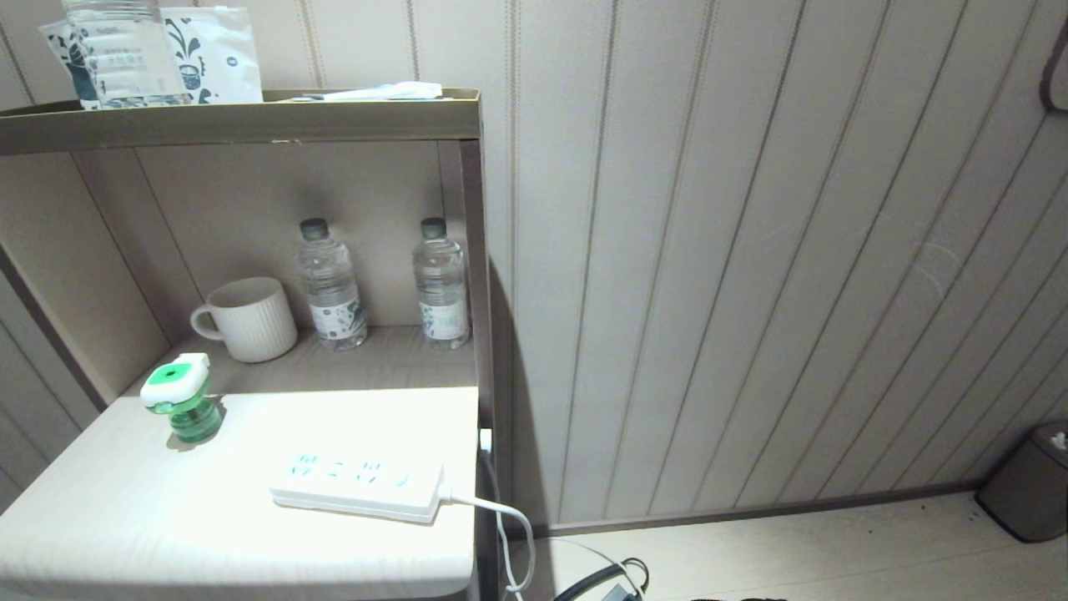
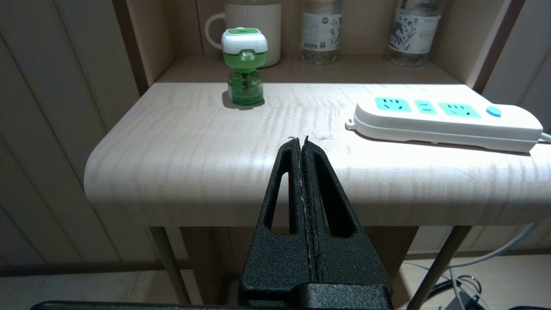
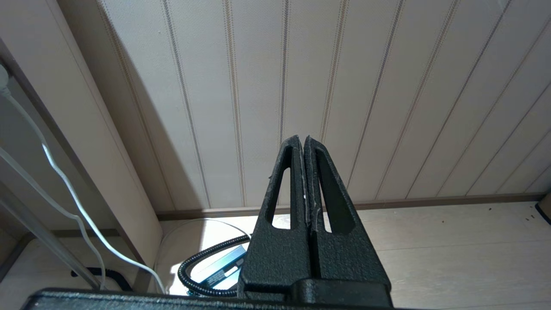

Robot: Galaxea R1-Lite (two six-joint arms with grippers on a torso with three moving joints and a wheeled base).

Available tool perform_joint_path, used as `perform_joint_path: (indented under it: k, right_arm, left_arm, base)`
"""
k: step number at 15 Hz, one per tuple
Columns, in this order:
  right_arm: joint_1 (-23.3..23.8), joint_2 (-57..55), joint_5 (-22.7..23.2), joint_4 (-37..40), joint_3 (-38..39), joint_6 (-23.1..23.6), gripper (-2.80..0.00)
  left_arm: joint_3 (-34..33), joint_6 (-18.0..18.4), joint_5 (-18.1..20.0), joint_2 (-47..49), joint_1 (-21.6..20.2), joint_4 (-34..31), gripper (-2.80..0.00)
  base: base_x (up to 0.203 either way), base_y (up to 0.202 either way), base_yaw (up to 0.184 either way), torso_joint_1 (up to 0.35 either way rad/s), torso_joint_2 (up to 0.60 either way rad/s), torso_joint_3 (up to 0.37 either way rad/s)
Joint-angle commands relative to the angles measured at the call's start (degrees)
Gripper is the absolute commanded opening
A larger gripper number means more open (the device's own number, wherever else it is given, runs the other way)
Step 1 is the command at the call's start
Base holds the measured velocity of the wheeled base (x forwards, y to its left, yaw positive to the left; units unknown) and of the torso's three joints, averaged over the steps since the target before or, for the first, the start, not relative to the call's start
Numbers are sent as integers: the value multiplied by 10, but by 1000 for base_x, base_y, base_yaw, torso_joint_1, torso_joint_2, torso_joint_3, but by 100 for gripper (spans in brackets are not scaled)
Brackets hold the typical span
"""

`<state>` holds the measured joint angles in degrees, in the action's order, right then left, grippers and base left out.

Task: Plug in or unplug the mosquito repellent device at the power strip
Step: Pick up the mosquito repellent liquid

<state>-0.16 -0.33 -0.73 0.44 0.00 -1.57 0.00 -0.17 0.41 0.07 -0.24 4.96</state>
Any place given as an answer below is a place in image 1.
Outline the large clear water bottle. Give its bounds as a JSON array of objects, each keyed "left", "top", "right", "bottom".
[{"left": 63, "top": 0, "right": 193, "bottom": 109}]

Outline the white power strip cable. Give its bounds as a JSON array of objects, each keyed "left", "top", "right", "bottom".
[{"left": 440, "top": 428, "right": 537, "bottom": 601}]

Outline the grey trash bin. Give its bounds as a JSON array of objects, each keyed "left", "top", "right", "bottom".
[{"left": 975, "top": 420, "right": 1068, "bottom": 543}]

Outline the flat white paper packet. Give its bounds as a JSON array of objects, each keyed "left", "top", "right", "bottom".
[{"left": 280, "top": 82, "right": 444, "bottom": 104}]

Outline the white printed bag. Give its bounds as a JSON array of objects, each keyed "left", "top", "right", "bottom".
[
  {"left": 159, "top": 7, "right": 264, "bottom": 105},
  {"left": 38, "top": 21, "right": 101, "bottom": 111}
]

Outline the green mosquito repellent plug-in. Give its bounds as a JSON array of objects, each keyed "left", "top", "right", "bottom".
[{"left": 140, "top": 352, "right": 224, "bottom": 445}]

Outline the white ribbed mug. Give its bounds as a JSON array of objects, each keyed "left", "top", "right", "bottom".
[{"left": 190, "top": 277, "right": 299, "bottom": 364}]

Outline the white power strip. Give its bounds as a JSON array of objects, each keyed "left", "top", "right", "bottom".
[{"left": 268, "top": 451, "right": 446, "bottom": 525}]

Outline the black floor cable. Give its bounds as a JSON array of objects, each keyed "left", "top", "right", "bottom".
[{"left": 552, "top": 557, "right": 652, "bottom": 601}]

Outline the small water bottle black cap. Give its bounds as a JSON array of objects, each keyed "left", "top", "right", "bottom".
[
  {"left": 296, "top": 219, "right": 369, "bottom": 351},
  {"left": 412, "top": 217, "right": 471, "bottom": 350}
]

